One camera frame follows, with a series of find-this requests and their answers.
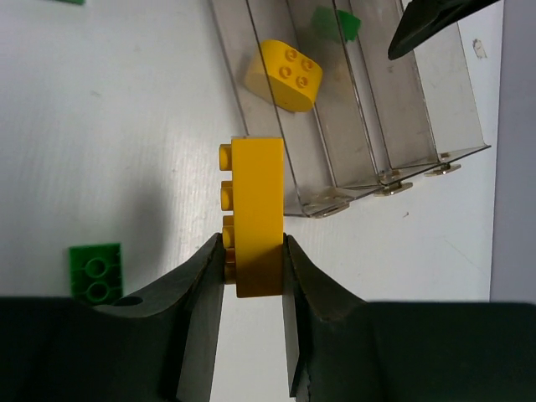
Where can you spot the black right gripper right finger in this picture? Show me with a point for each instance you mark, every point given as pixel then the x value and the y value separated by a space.
pixel 340 347

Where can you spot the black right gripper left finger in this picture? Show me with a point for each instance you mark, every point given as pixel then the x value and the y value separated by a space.
pixel 156 344

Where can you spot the clear tiered plastic organizer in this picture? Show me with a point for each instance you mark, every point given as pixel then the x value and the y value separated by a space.
pixel 376 122

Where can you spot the green small lego brick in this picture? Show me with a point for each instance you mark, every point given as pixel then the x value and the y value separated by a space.
pixel 335 25

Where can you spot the yellow patterned lego brick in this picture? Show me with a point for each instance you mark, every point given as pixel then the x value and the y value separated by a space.
pixel 280 74

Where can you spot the yellow long lego brick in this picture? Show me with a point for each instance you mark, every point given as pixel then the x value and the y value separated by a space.
pixel 253 222

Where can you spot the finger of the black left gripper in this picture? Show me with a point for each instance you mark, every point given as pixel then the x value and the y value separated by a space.
pixel 422 19

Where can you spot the small white tape scrap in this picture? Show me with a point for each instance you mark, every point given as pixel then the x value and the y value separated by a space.
pixel 479 49

